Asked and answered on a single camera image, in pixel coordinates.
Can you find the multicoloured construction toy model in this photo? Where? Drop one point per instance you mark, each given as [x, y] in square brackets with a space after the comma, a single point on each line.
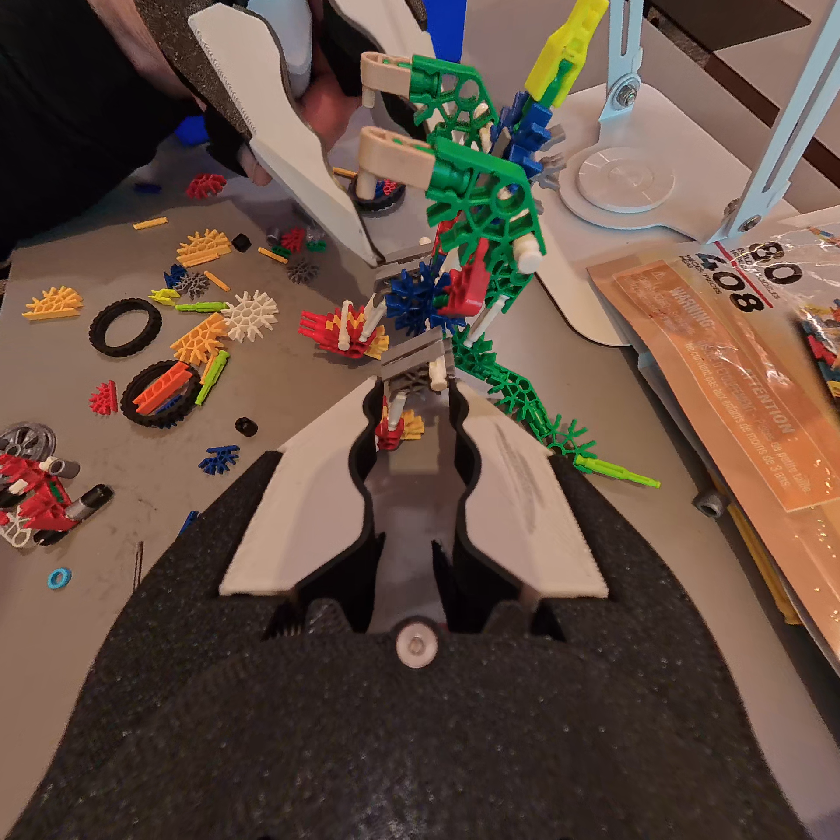
[485, 197]

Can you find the beige triangular connector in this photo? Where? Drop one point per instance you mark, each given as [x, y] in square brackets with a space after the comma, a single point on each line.
[14, 531]

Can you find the orange connector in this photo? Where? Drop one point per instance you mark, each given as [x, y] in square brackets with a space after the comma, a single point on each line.
[161, 388]

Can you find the long tan rod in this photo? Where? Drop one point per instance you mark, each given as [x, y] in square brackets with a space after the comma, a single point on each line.
[764, 564]

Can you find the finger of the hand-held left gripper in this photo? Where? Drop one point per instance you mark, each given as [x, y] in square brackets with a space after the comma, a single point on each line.
[380, 19]
[262, 98]

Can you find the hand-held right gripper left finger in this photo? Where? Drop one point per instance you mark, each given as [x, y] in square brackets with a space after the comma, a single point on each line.
[302, 518]

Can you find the red fan connector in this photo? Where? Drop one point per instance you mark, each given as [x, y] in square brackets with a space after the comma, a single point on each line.
[205, 186]

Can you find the yellow half-circle connector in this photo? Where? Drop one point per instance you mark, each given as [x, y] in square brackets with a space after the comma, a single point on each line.
[203, 244]

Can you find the lime green rod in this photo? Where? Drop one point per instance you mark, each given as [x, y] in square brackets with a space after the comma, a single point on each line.
[213, 377]
[200, 306]

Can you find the small blue fan connector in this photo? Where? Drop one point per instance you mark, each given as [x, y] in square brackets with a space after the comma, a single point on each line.
[174, 275]
[218, 460]
[189, 523]

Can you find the red connector rack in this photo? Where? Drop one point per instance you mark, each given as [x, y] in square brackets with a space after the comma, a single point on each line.
[33, 499]

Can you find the large yellow fan connector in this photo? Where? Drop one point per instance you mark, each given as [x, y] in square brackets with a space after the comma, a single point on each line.
[199, 340]

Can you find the black cylinder spacer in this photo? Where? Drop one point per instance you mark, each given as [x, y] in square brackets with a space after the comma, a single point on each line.
[241, 243]

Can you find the dark grey snowflake connector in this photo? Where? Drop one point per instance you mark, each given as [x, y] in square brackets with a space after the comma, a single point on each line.
[303, 270]
[192, 285]

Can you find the small black connector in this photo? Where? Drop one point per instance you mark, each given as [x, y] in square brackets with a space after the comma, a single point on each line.
[246, 426]

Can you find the lime clip connector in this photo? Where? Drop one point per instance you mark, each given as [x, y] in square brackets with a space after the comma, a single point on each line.
[164, 295]

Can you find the K'nex instruction bag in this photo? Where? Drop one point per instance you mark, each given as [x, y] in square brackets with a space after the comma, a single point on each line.
[722, 394]

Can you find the person's left hand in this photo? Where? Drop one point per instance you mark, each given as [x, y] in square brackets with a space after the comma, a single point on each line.
[331, 105]

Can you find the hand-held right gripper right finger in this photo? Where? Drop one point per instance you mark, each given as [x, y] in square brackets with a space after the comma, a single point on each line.
[531, 525]

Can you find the empty blue plastic bin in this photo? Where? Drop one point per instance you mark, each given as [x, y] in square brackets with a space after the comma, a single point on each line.
[449, 26]

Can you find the black rubber tyre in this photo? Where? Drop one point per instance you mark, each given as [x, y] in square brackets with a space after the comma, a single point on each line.
[377, 205]
[97, 328]
[128, 400]

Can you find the yellow clip connector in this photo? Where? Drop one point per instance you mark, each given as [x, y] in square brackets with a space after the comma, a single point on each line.
[564, 39]

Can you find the thin dark grey rod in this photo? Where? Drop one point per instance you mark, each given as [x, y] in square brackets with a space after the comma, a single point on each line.
[138, 564]

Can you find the pale slotted stand strut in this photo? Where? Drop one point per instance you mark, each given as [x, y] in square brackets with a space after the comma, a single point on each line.
[623, 52]
[787, 118]

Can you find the short dark green rod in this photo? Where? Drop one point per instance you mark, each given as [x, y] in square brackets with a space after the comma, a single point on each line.
[558, 85]

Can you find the small red snowflake connector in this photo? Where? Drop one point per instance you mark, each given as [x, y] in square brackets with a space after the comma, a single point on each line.
[103, 398]

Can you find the white snowflake connector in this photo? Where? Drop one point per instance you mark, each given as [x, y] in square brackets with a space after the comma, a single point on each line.
[250, 316]

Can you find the grey spoked wheel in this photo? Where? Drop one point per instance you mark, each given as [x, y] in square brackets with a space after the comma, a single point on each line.
[26, 436]

